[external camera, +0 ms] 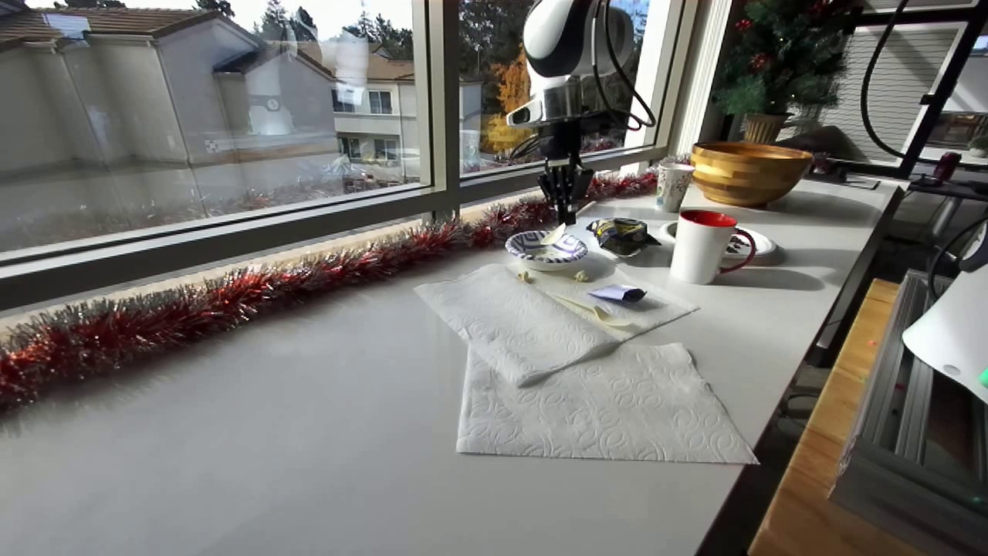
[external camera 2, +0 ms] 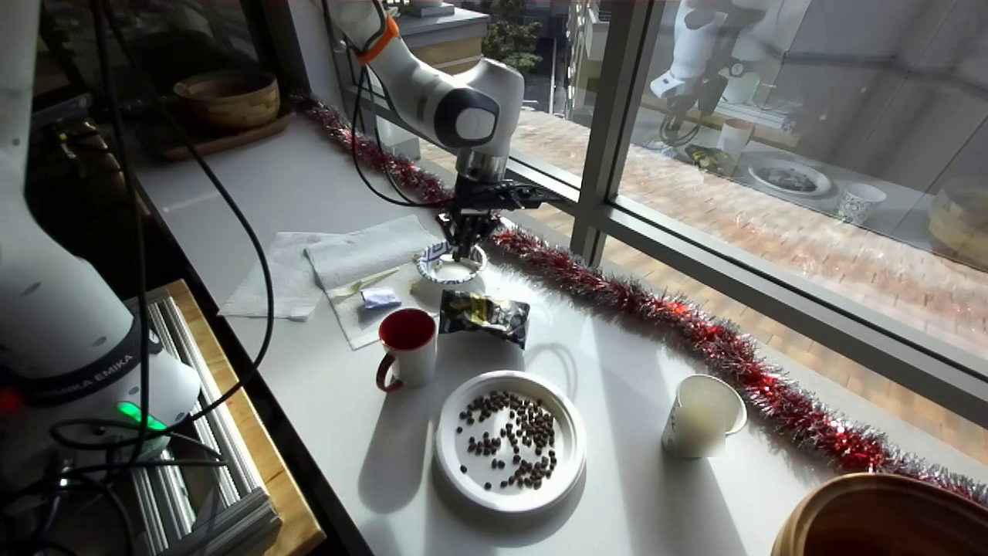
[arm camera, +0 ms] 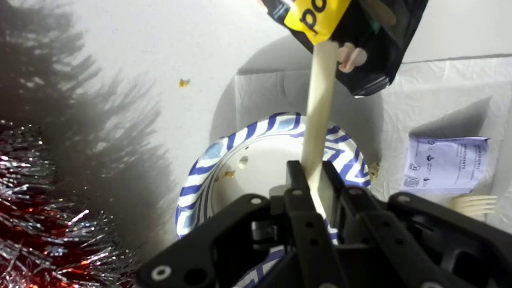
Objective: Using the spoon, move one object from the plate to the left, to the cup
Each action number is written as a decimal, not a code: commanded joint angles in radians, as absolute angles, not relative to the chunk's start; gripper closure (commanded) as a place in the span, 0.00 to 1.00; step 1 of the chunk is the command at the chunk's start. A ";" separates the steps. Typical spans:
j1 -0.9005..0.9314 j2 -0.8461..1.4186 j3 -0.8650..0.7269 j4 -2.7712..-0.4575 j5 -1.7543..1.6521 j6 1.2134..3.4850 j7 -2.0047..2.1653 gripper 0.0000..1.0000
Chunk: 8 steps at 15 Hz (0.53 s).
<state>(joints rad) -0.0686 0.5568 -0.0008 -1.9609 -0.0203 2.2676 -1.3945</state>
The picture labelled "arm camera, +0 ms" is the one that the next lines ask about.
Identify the black yellow snack bag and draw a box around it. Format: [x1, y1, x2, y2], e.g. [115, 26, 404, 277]
[262, 0, 428, 96]

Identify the beige plastic fork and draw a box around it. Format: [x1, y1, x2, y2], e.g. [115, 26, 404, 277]
[448, 194, 497, 218]

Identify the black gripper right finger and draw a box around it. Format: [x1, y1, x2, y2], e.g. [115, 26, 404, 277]
[323, 162, 512, 288]

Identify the red silver tinsel garland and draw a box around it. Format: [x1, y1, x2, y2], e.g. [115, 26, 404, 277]
[0, 120, 136, 288]

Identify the blue white small packet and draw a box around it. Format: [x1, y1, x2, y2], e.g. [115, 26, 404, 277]
[401, 136, 488, 194]

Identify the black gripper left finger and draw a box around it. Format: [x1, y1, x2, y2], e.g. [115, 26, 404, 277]
[251, 160, 345, 288]

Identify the blue patterned paper plate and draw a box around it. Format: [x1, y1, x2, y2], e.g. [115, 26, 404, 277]
[174, 114, 371, 288]

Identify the beige plastic spoon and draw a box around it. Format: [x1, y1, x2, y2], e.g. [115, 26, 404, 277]
[300, 42, 339, 218]

